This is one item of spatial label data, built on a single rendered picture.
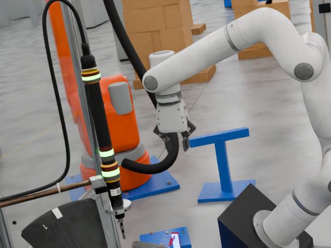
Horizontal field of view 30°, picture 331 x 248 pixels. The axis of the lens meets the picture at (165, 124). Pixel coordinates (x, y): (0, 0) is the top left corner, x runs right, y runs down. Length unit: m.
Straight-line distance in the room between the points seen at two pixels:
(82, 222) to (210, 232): 2.97
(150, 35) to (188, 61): 7.68
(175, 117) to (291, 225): 0.53
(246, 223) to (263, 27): 0.71
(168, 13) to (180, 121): 7.50
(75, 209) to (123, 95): 3.65
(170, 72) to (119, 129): 3.60
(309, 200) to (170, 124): 0.51
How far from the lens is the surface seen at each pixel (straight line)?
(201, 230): 4.66
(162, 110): 1.97
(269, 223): 2.13
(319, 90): 1.86
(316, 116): 1.87
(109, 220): 3.15
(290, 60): 1.74
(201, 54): 1.85
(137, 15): 9.53
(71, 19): 2.92
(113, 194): 1.55
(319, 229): 4.48
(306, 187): 2.01
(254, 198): 2.26
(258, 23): 1.78
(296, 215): 2.06
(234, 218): 2.12
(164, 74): 1.83
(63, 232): 1.68
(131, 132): 5.43
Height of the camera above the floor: 2.06
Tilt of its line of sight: 16 degrees down
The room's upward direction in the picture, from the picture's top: 10 degrees counter-clockwise
